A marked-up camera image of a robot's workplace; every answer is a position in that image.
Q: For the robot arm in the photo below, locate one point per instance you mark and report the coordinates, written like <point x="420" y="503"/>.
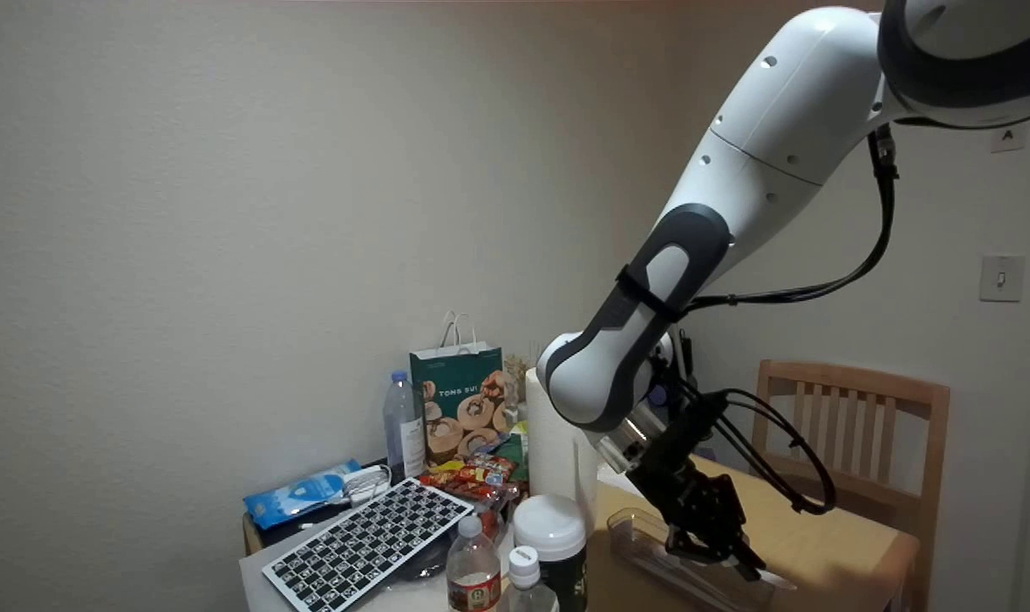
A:
<point x="770" y="144"/>

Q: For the heap of red snack packets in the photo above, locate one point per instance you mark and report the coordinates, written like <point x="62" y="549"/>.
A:
<point x="472" y="480"/>

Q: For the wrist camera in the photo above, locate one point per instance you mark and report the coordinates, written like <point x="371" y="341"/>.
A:
<point x="695" y="419"/>

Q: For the blue wet wipes packet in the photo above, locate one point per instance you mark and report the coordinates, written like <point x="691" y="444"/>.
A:
<point x="298" y="495"/>

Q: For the small bottle with red label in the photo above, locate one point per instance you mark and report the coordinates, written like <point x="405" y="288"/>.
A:
<point x="472" y="569"/>

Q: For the white paper towel roll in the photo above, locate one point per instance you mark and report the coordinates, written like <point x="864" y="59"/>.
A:
<point x="557" y="450"/>

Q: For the green paper gift bag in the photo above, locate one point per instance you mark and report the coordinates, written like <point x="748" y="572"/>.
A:
<point x="460" y="399"/>

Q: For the black and white marker board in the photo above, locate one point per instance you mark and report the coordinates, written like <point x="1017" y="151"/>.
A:
<point x="366" y="546"/>

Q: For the small bottle with white cap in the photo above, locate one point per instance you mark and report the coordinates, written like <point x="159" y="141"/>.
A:
<point x="529" y="586"/>

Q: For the white light switch plate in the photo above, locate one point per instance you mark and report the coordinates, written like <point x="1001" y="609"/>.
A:
<point x="1002" y="278"/>

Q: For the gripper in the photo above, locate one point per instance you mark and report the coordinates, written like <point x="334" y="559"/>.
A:
<point x="670" y="476"/>

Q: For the wooden chair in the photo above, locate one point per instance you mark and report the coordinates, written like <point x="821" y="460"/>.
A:
<point x="863" y="442"/>

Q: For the clear plastic container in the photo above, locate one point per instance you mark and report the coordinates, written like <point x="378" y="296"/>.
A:
<point x="651" y="544"/>

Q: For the clear water bottle blue cap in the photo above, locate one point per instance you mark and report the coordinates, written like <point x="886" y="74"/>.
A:
<point x="404" y="425"/>

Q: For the white plastic utensil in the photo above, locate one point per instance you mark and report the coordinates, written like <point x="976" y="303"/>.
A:
<point x="777" y="580"/>

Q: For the dark jar with white lid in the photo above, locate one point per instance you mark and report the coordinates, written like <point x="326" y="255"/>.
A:
<point x="553" y="544"/>

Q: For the small white wall plate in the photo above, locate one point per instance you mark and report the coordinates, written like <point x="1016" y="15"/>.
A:
<point x="1008" y="138"/>

